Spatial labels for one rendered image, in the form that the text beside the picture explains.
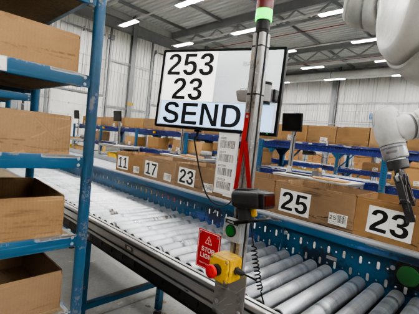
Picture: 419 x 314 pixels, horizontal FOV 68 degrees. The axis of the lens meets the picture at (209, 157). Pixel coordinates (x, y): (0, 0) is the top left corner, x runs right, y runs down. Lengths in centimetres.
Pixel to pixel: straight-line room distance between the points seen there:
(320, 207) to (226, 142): 66
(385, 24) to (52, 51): 70
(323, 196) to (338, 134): 489
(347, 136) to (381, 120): 492
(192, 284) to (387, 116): 95
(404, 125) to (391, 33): 106
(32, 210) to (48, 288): 22
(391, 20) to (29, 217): 78
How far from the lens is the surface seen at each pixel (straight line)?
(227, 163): 99
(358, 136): 622
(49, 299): 96
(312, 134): 656
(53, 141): 85
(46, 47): 85
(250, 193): 87
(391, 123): 136
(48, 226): 87
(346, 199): 145
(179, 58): 126
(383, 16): 36
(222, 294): 108
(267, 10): 103
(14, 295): 92
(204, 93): 116
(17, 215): 84
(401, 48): 32
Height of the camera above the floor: 121
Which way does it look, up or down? 3 degrees down
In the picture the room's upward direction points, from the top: 6 degrees clockwise
